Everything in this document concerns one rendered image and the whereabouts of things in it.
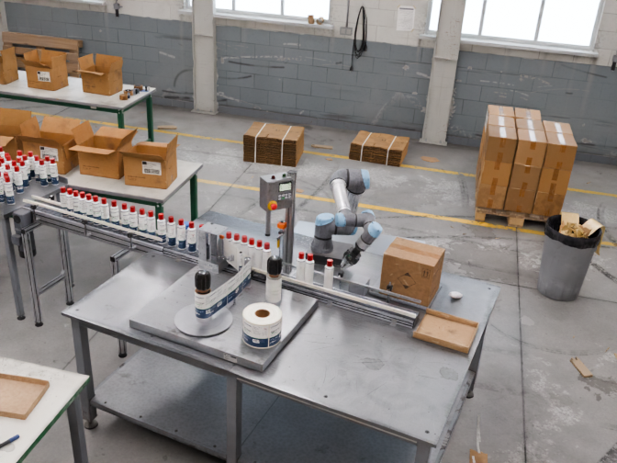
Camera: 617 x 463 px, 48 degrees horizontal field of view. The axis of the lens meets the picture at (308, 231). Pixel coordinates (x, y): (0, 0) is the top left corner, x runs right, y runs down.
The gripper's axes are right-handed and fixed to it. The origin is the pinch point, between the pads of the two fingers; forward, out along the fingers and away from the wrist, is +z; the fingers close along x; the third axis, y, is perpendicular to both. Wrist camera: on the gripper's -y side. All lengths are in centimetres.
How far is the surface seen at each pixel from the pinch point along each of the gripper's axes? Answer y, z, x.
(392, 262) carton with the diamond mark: -16.0, -12.9, 19.6
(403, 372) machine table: 45, -6, 57
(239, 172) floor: -312, 214, -161
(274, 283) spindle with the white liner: 32.5, 15.9, -22.4
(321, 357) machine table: 54, 15, 22
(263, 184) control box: 0, -7, -64
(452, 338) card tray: 5, -13, 70
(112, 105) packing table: -236, 201, -294
